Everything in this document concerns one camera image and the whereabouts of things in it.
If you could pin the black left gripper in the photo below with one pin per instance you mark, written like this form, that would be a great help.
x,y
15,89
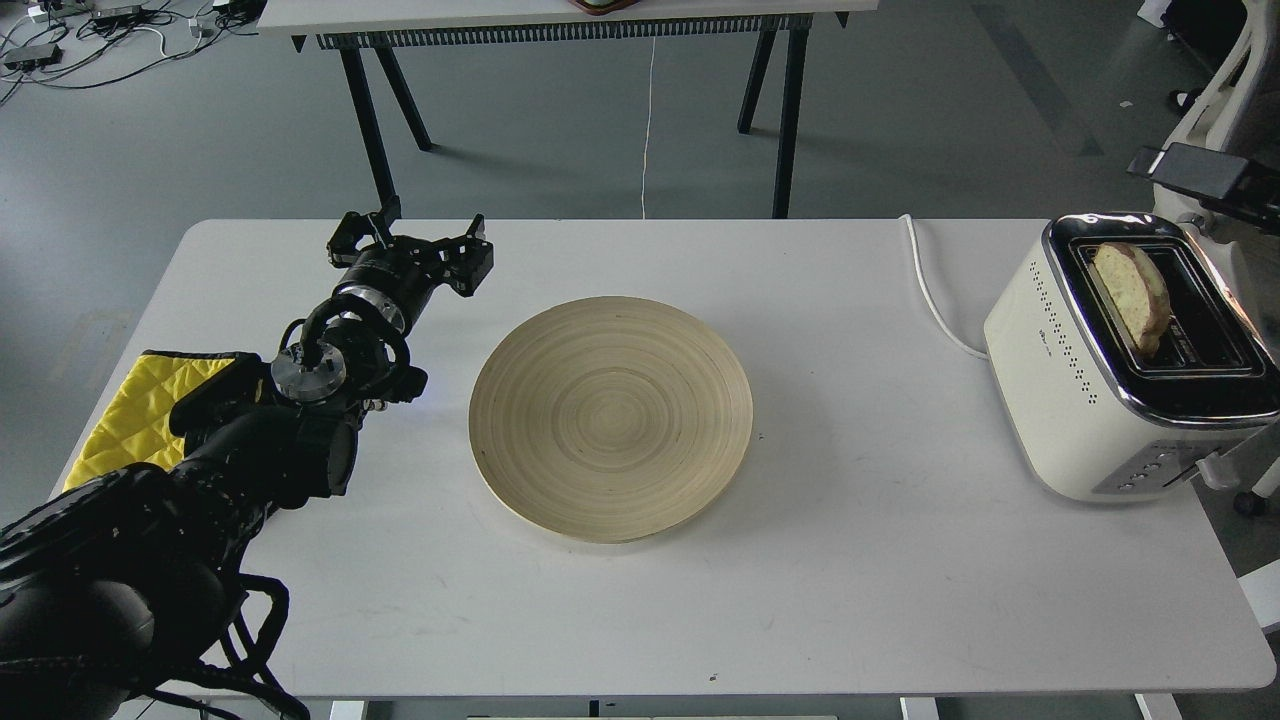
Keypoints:
x,y
404,272

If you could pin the round wooden plate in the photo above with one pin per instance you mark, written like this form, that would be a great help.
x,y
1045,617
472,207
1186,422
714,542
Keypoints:
x,y
610,419

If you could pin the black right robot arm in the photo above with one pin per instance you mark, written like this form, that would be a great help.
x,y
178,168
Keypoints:
x,y
1240,188

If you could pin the yellow quilted cloth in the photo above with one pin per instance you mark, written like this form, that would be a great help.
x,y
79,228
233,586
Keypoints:
x,y
135,426

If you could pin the white background table black legs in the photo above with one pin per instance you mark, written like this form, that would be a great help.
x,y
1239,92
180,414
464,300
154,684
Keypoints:
x,y
353,28

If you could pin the cream chrome toaster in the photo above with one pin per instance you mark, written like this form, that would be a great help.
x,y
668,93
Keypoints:
x,y
1097,422

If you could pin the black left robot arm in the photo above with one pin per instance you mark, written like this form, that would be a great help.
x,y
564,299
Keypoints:
x,y
134,579

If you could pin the slice of bread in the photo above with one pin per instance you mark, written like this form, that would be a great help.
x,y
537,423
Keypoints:
x,y
1138,291

